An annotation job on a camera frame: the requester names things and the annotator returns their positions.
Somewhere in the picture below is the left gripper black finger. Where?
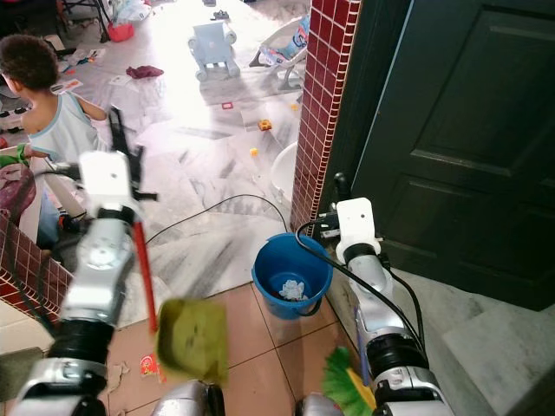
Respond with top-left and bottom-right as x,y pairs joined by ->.
108,105 -> 133,157

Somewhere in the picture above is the green broom with blue handle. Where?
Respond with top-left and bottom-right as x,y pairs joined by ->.
321,334 -> 379,416

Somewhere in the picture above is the green dustpan with red handle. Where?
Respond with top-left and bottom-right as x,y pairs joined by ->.
132,218 -> 232,387

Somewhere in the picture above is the curly-haired child in white vest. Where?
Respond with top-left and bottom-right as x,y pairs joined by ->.
0,34 -> 109,239

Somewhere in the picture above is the white plastic basin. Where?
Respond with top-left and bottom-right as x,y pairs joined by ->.
270,141 -> 301,206

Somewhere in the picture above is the dark red cloth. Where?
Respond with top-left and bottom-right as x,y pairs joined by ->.
125,64 -> 166,81

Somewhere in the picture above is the blue plastic bucket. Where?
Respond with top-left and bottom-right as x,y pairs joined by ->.
251,231 -> 334,321

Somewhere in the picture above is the crumpled white plastic wrapper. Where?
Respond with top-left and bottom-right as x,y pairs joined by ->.
276,275 -> 307,302

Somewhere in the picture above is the red tiled pillar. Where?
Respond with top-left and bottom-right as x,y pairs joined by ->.
290,0 -> 362,235

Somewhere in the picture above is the green plastic toy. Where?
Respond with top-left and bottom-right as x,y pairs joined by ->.
0,144 -> 29,172

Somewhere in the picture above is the maroon patterned cloth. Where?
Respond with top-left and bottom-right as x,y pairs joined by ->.
0,163 -> 37,219

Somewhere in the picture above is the white toy robot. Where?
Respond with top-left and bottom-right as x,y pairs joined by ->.
188,21 -> 240,84

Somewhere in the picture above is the dark green panel door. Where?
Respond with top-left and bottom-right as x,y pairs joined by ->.
321,0 -> 555,313

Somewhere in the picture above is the white baby bouncer seat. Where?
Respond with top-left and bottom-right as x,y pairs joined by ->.
250,15 -> 311,93

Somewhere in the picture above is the red snack wrapper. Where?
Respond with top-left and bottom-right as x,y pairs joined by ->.
138,352 -> 167,384

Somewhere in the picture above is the silver right robot leg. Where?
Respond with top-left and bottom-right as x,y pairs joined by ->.
293,393 -> 341,416

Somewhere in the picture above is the silver robot leg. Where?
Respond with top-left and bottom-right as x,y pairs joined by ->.
293,393 -> 341,416
151,379 -> 219,416

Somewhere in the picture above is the silver left robot leg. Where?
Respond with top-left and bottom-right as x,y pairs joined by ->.
151,379 -> 219,416

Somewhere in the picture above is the grey stone block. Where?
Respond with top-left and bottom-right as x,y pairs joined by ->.
0,347 -> 26,401

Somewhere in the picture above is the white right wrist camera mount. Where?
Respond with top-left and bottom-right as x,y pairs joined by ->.
336,197 -> 380,259

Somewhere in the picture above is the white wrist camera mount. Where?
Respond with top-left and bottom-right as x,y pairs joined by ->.
336,197 -> 380,259
80,151 -> 140,219

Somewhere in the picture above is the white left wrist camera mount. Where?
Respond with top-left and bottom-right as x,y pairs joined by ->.
80,151 -> 140,219

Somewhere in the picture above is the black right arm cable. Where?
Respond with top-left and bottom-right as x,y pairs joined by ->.
295,217 -> 428,352

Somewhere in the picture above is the black floor cable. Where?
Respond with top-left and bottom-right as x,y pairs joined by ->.
146,194 -> 292,245

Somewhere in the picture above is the red tiled low wall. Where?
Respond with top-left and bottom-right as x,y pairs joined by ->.
0,212 -> 75,320

